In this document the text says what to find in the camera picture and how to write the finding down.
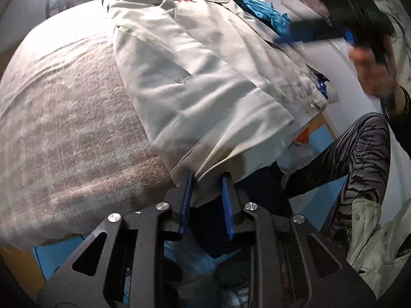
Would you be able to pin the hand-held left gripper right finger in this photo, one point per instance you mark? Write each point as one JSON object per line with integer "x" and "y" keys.
{"x": 228, "y": 205}

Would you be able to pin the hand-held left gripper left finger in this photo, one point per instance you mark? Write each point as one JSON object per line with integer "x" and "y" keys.
{"x": 186, "y": 205}

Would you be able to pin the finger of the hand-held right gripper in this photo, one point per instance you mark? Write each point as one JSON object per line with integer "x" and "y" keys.
{"x": 308, "y": 30}

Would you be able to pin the beige and blue work jacket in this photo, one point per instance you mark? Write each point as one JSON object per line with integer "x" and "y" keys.
{"x": 208, "y": 86}

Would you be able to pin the person's right forearm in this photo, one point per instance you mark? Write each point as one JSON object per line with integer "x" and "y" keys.
{"x": 398, "y": 102}

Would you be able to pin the person's right hand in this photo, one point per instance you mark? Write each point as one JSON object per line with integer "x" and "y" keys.
{"x": 372, "y": 73}

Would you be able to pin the person's leg in striped pants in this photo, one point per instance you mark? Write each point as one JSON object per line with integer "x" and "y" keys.
{"x": 359, "y": 154}

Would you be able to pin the plaid bed blanket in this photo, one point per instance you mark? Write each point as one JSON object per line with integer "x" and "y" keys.
{"x": 64, "y": 118}

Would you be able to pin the pale cloth garment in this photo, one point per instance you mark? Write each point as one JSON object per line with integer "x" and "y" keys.
{"x": 379, "y": 247}

